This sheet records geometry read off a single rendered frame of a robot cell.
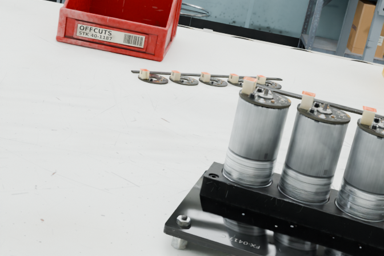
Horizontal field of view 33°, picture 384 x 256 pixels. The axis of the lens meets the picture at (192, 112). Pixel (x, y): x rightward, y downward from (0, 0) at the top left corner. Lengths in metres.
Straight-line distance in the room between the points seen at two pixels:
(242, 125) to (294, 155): 0.03
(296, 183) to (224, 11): 4.46
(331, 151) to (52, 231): 0.13
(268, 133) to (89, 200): 0.09
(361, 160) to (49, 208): 0.14
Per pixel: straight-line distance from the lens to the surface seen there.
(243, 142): 0.30
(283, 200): 0.31
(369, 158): 0.30
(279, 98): 0.31
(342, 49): 3.34
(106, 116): 0.43
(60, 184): 0.33
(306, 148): 0.30
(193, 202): 0.31
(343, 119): 0.30
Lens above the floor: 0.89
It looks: 18 degrees down
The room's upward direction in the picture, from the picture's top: 11 degrees clockwise
